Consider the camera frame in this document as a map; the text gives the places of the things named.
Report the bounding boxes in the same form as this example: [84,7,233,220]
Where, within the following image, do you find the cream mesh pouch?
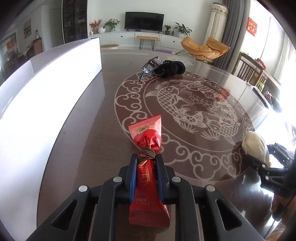
[241,132,271,167]

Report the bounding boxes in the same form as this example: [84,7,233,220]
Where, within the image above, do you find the red candy packet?
[128,115,170,227]

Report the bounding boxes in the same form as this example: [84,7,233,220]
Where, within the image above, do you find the black fuzzy cloth bundle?
[153,60,186,78]

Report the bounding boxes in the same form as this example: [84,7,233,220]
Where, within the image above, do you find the white cardboard sorting box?
[1,38,102,240]

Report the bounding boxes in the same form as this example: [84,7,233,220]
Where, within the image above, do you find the right hand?
[271,194,295,225]

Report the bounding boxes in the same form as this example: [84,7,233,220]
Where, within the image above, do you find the wooden chair right side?
[232,52,280,93]

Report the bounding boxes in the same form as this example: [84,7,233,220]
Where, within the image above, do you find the orange lounge chair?
[176,37,230,61]

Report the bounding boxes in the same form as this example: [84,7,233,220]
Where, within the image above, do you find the grey curtain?
[214,0,251,73]

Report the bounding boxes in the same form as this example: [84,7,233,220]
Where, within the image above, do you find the purple floor mat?
[154,49,175,54]

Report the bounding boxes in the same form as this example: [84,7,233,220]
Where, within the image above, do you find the green potted plant right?
[174,22,192,38]

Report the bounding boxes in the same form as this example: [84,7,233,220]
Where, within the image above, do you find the green potted plant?
[174,22,192,38]
[104,19,120,32]

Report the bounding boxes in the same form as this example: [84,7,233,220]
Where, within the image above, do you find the white tv cabinet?
[88,31,183,51]

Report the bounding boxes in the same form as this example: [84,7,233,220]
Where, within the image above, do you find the small potted plant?
[164,25,171,35]

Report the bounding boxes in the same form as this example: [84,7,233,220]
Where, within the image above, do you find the wooden bench stool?
[137,36,160,51]

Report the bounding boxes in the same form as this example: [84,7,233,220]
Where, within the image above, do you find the oval wooden board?
[100,44,120,50]

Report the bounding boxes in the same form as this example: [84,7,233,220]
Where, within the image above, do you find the black flat television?
[125,11,165,32]

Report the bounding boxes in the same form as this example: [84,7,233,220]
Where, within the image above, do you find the red flower vase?
[89,19,102,34]

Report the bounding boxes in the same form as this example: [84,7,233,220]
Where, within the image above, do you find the green potted plant left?
[104,19,120,32]

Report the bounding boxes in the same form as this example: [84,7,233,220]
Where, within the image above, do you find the dark glass display cabinet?
[62,0,88,43]

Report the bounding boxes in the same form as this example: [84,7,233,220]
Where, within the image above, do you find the red wall decoration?
[246,17,257,36]

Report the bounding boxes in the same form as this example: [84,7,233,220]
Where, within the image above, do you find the wall painting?
[23,19,32,39]

